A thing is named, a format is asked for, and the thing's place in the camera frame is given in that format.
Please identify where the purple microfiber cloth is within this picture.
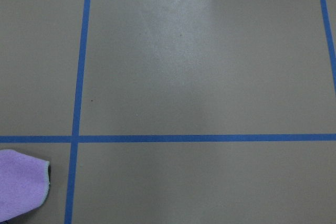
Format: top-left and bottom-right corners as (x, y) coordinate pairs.
(1, 149), (50, 222)

